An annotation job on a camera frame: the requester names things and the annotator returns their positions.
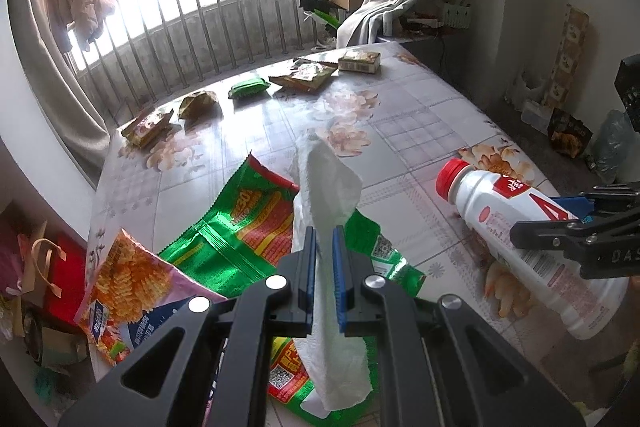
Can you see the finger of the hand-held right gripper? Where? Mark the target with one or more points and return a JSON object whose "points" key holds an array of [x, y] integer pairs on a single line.
{"points": [[545, 233], [575, 206]]}

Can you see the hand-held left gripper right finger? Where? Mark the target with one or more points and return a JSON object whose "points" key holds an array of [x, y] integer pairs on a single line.
{"points": [[339, 277]]}

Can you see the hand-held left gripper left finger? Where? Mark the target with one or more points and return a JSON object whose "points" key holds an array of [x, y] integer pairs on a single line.
{"points": [[311, 267]]}

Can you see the white bottle red cap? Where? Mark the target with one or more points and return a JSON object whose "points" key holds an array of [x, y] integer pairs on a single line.
{"points": [[530, 269]]}

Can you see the white paper towel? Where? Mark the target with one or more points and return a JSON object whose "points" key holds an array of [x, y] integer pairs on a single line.
{"points": [[325, 187]]}

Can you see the clear water bottle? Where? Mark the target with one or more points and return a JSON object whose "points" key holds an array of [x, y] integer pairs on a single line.
{"points": [[610, 147]]}

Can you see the dark snack bag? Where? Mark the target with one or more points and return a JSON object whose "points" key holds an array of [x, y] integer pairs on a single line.
{"points": [[567, 134]]}

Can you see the large green foil packet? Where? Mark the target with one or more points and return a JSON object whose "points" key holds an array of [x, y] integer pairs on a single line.
{"points": [[225, 237]]}

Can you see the white plastic container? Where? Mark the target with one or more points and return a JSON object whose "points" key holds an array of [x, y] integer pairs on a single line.
{"points": [[532, 109]]}

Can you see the floral tablecloth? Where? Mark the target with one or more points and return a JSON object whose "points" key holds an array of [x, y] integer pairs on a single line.
{"points": [[400, 132]]}

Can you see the patterned cardboard board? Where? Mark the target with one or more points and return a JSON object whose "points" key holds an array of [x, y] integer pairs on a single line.
{"points": [[572, 47]]}

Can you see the pink orange chips packet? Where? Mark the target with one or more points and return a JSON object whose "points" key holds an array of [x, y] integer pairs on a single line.
{"points": [[130, 277]]}

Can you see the orange snack packet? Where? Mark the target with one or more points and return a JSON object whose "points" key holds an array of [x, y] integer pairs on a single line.
{"points": [[322, 83]]}

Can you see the small green snack packet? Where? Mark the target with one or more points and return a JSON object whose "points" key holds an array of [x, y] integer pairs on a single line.
{"points": [[247, 88]]}

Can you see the crumpled gold packet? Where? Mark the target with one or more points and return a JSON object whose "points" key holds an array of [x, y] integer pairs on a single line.
{"points": [[197, 104]]}

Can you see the gold carton box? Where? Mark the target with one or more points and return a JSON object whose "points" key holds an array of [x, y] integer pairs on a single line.
{"points": [[360, 62]]}

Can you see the yellow red snack packet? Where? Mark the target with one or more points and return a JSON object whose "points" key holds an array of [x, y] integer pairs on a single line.
{"points": [[147, 127]]}

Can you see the red gift bag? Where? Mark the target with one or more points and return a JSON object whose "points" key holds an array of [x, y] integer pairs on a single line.
{"points": [[65, 277]]}

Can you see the black green object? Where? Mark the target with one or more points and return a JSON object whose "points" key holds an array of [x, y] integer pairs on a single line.
{"points": [[325, 18]]}

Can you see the small brown cardboard box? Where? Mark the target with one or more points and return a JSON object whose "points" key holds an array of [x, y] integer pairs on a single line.
{"points": [[62, 347]]}

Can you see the metal balcony railing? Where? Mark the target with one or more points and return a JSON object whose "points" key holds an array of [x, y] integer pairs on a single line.
{"points": [[240, 12]]}

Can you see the teal plastic bag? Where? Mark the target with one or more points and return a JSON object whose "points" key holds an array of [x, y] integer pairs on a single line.
{"points": [[45, 384]]}

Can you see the pink paper bag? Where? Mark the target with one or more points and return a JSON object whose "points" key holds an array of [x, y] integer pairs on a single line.
{"points": [[20, 247]]}

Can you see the white wall basket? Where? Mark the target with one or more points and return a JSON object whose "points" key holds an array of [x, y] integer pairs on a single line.
{"points": [[457, 14]]}

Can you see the beige curtain by wall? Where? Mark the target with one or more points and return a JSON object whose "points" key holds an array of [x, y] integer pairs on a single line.
{"points": [[50, 82]]}

